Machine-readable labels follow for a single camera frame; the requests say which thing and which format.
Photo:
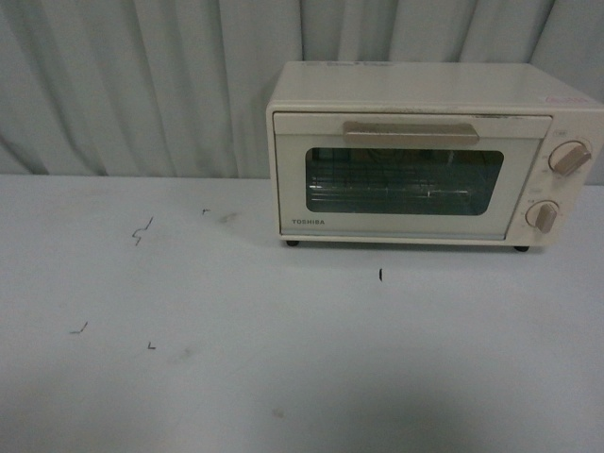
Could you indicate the cream glass oven door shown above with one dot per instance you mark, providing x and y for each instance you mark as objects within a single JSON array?
[{"x": 399, "y": 176}]

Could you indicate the cream Toshiba toaster oven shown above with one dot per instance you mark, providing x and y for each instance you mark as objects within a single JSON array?
[{"x": 434, "y": 88}]

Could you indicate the beige lower oven knob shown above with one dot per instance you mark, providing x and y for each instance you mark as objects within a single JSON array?
[{"x": 542, "y": 215}]

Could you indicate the beige oven knob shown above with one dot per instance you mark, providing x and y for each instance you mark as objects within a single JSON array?
[
  {"x": 568, "y": 158},
  {"x": 542, "y": 215}
]

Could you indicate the beige upper oven knob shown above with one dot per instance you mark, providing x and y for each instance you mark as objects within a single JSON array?
[{"x": 568, "y": 158}]

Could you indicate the white pleated curtain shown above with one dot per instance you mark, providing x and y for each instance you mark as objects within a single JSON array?
[{"x": 179, "y": 88}]

